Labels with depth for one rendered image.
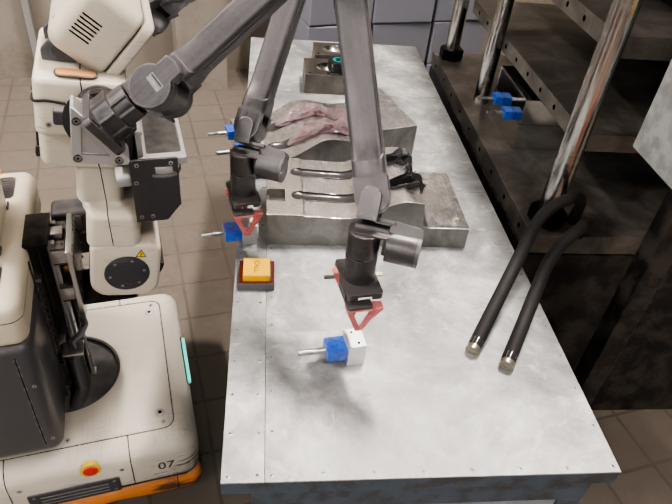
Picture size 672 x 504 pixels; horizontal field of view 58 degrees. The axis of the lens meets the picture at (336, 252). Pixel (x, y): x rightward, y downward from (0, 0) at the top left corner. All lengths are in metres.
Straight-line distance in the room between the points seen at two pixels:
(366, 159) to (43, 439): 1.12
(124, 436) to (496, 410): 1.01
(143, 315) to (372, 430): 1.12
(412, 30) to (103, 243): 2.55
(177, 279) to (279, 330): 1.37
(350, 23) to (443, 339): 0.66
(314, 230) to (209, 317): 1.05
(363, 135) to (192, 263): 1.74
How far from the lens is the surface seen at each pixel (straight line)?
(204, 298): 2.51
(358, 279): 1.06
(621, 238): 1.84
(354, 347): 1.19
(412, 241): 1.01
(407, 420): 1.17
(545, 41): 2.32
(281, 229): 1.46
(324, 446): 1.11
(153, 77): 1.12
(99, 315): 2.10
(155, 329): 2.02
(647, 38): 1.66
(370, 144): 1.02
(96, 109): 1.17
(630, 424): 2.46
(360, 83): 1.04
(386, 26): 3.57
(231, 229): 1.47
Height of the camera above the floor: 1.73
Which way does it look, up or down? 39 degrees down
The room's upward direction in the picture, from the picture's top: 7 degrees clockwise
